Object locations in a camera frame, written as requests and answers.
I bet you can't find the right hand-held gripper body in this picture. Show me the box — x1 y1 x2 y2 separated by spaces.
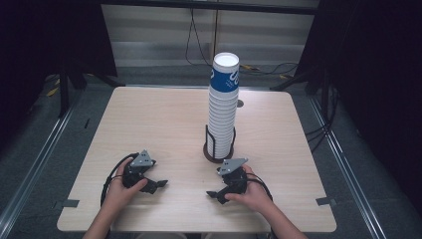
216 157 250 197

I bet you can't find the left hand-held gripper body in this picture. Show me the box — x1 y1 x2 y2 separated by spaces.
121 148 159 194

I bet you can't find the black wire cup holder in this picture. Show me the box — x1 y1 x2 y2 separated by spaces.
202 123 238 164

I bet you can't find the stack of white paper cups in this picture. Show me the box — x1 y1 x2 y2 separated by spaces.
207 52 241 159

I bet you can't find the person's right hand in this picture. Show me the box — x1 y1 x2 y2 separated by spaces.
224 164 274 214

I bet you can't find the person's left hand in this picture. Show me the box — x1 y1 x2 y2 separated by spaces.
106 157 149 209

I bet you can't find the grey tape strip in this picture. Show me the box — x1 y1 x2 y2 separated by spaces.
315 196 337 207
61 198 81 209

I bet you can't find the black metal stand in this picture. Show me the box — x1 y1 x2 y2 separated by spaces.
269 64 332 98
57 58 125 120

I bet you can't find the black curtain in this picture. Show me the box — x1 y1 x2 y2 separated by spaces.
294 0 422 215
0 0 118 152

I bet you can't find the black crossbar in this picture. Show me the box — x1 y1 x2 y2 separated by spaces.
99 0 320 16

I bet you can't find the left hand-held gripper cable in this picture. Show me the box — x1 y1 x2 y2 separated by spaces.
100 151 140 207

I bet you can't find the bundle of black cables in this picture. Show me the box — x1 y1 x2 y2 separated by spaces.
305 84 340 154

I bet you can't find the black floor cable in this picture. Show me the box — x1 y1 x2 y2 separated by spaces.
239 62 300 81

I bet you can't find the metal floor rail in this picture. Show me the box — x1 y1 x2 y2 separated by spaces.
0 106 77 231
308 95 388 239

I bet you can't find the hanging black cable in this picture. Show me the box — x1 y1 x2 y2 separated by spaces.
184 8 214 68

